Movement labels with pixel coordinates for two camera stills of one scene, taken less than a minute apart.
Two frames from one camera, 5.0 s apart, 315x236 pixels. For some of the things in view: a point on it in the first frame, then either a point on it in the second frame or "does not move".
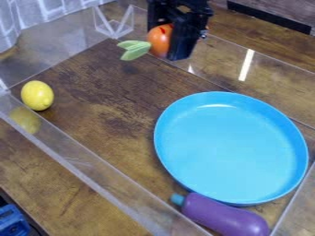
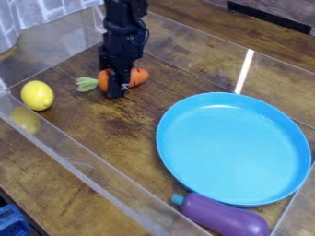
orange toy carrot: [158, 37] → [87, 84]
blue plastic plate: [231, 146] does not move
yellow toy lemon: [38, 95] does not move
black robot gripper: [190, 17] → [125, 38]
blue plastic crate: [14, 223] does not move
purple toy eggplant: [219, 219] does not move
